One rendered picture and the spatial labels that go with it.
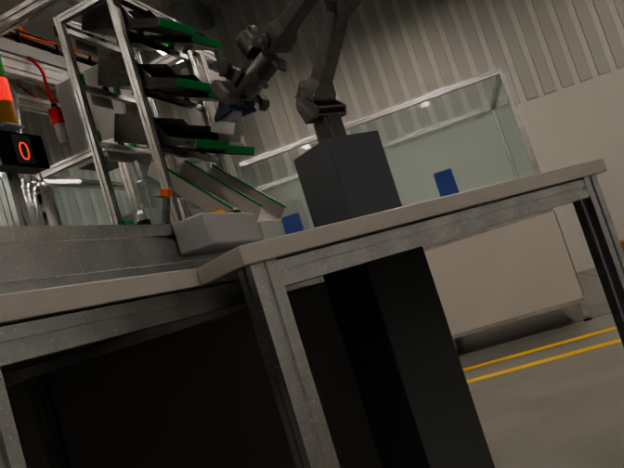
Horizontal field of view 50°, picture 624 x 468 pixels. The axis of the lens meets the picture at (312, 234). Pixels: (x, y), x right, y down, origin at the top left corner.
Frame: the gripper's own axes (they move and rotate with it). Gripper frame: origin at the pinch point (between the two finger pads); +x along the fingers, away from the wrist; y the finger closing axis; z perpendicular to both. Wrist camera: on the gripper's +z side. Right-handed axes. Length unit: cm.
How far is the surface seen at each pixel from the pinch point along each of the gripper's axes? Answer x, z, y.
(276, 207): 16.7, -17.8, -21.5
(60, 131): 92, 95, -66
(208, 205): 17.7, -15.0, 5.8
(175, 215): 25.0, -11.5, 8.7
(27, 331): -1, -48, 88
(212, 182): 19.8, -5.2, -7.1
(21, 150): 19, 3, 48
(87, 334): 1, -50, 79
